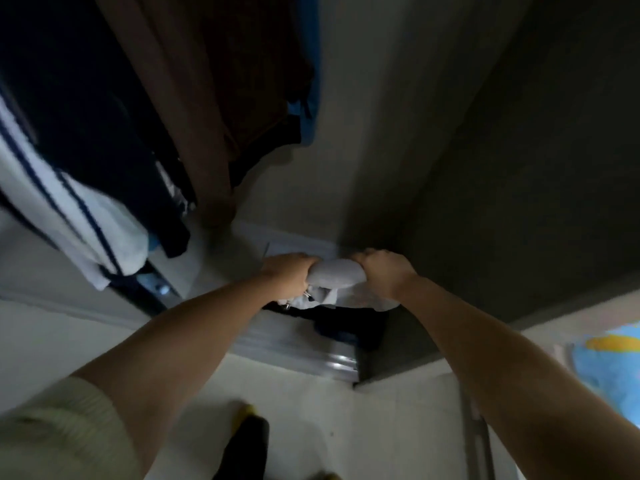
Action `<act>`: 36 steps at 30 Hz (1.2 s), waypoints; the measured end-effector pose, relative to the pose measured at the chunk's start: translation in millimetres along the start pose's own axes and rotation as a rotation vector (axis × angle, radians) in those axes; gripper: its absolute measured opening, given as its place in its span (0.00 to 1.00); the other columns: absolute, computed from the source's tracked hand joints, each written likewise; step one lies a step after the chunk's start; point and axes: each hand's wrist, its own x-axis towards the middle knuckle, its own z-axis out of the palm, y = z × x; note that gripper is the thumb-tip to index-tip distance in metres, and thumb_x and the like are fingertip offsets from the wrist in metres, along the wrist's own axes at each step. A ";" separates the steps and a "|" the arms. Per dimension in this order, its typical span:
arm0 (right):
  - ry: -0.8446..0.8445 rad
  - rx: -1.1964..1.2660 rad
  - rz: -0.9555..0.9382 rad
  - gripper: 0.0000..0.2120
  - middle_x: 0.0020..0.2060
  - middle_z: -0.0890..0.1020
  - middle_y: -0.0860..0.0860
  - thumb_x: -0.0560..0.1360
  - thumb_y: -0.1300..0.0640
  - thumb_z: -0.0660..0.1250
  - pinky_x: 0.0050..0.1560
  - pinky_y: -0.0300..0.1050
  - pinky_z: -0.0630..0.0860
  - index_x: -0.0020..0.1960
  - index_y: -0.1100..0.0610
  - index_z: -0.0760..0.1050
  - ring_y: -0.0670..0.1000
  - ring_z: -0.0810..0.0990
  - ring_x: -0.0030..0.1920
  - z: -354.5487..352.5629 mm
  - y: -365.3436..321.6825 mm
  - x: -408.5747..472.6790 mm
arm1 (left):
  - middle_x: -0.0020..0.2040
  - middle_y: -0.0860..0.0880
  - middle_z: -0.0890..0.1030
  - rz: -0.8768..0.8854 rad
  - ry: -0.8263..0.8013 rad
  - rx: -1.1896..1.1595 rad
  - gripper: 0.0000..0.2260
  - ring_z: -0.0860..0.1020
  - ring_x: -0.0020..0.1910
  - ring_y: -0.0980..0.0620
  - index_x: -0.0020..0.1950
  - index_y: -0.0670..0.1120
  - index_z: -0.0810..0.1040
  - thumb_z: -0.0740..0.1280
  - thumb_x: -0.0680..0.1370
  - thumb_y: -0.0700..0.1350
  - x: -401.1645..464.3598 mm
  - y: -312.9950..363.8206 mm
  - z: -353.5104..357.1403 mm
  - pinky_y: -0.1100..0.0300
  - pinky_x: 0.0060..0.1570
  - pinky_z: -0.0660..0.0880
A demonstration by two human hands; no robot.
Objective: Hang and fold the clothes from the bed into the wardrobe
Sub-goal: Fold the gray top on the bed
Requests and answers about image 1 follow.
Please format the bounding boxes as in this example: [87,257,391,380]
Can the black garment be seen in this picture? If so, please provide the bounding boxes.
[0,0,198,259]

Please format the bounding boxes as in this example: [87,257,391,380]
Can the grey wardrobe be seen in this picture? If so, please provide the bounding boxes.
[0,0,640,386]

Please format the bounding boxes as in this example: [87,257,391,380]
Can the person's black trousers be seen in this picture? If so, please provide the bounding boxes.
[213,415,271,480]

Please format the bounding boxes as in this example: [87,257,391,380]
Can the black printed t-shirt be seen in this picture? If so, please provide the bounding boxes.
[262,297,386,348]

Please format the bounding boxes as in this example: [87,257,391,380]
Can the person's right hand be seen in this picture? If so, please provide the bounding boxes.
[350,249,422,304]

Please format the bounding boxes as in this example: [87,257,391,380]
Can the grey drawstring sweatpants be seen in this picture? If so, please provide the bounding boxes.
[280,257,399,313]

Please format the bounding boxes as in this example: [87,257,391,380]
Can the brown garment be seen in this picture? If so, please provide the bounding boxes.
[95,0,317,232]

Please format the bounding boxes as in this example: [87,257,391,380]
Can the colourful patterned pillow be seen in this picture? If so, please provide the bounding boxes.
[568,323,640,428]

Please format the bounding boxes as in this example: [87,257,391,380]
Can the blue garment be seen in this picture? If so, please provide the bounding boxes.
[288,0,324,146]

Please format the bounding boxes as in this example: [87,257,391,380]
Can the person's left forearm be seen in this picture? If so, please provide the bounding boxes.
[75,275,301,476]

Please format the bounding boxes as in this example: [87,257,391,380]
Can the person's left hand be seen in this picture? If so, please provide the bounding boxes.
[256,253,323,304]

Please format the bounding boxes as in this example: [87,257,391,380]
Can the person's right forearm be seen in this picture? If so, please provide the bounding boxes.
[400,279,640,480]

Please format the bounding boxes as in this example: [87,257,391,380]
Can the yellow slipper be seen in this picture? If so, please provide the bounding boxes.
[232,403,259,433]

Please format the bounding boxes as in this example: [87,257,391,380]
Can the white bed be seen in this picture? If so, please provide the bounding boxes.
[455,319,640,480]

